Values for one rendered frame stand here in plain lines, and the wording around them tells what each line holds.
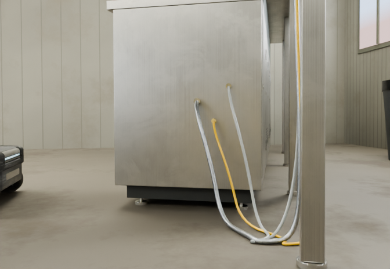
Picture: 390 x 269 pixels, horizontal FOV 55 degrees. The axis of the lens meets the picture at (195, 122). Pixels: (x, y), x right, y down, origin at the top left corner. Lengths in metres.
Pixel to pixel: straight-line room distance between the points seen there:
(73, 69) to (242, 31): 3.39
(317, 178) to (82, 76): 3.95
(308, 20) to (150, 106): 0.82
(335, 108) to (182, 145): 3.97
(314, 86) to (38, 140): 4.08
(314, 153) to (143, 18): 0.97
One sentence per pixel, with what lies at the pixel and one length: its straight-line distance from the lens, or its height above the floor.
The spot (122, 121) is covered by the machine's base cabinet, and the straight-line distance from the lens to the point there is 1.65.
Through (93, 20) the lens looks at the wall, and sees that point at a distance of 4.81.
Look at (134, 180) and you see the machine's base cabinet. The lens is 1.66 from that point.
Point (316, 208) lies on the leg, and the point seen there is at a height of 0.16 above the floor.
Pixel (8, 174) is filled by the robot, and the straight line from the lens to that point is 1.94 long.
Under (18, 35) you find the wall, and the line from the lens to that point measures 4.92.
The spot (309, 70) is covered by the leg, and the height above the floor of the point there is 0.52.
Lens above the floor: 0.41
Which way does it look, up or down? 1 degrees down
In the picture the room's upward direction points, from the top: straight up
